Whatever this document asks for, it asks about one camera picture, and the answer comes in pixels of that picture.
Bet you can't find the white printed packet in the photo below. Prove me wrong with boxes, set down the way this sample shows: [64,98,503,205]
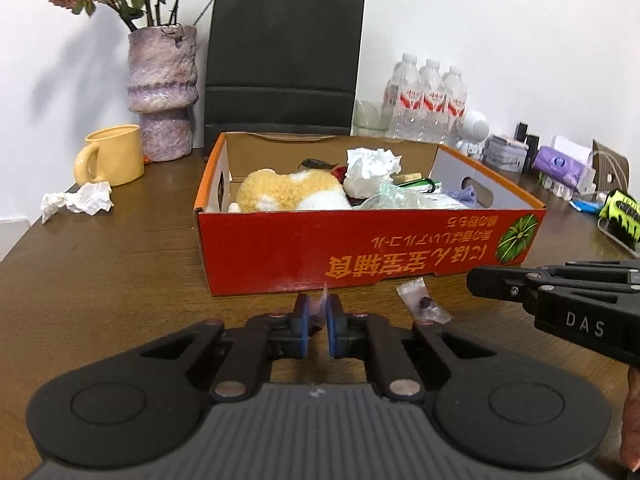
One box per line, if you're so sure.
[417,192,463,209]

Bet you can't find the clear plastic bag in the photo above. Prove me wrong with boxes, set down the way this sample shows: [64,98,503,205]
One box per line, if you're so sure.
[352,180,441,209]

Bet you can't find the purple tissue pack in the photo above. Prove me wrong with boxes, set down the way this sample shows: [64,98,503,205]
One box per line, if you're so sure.
[532,145,593,191]

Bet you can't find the black paper bag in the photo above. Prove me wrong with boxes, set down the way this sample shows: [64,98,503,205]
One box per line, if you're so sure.
[202,0,366,148]

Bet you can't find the white carton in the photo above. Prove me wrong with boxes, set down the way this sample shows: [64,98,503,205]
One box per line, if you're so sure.
[552,135,592,161]

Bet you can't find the clear wrapper with dark candy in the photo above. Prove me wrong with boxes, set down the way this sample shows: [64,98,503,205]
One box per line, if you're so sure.
[395,280,453,322]

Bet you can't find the small clear wrapper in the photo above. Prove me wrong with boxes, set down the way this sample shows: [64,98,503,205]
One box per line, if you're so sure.
[309,282,331,333]

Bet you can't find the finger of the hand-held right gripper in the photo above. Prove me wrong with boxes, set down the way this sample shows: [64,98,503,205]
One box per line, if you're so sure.
[466,265,640,308]
[564,259,640,273]

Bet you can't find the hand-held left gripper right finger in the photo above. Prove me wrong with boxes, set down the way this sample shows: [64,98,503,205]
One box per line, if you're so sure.
[325,294,501,404]

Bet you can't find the yellow white plush toy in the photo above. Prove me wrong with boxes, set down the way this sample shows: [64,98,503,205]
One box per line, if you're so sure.
[228,169,353,213]

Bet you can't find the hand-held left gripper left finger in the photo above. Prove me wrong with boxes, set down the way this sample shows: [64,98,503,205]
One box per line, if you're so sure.
[136,294,313,404]

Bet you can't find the clear water bottle red label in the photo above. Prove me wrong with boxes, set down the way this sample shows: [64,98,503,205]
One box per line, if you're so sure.
[385,52,423,141]
[442,65,468,141]
[417,58,447,143]

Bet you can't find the orange cardboard box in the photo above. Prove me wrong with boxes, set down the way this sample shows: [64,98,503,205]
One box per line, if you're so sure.
[193,131,547,297]

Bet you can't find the person's right hand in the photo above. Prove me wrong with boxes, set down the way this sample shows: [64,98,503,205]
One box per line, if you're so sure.
[620,365,640,472]

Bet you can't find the crumpled white tissue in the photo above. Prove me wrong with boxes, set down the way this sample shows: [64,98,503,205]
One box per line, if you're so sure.
[41,181,115,225]
[342,147,403,198]

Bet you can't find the purple cloth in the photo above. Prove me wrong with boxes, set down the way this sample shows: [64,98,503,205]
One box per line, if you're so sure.
[442,185,478,209]

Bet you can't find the yellow ceramic mug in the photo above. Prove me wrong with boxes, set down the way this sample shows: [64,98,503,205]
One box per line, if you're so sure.
[74,124,146,187]

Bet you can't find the clear drinking glass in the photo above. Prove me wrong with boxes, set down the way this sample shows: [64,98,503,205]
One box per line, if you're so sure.
[352,99,393,137]

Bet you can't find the green black patterned item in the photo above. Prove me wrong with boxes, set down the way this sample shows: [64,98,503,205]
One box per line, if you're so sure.
[597,189,640,247]

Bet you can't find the white robot figurine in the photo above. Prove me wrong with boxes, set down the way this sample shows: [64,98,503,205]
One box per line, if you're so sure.
[456,110,490,157]

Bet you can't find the mottled purple ceramic vase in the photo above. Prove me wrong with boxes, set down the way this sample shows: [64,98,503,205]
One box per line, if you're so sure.
[126,25,199,163]

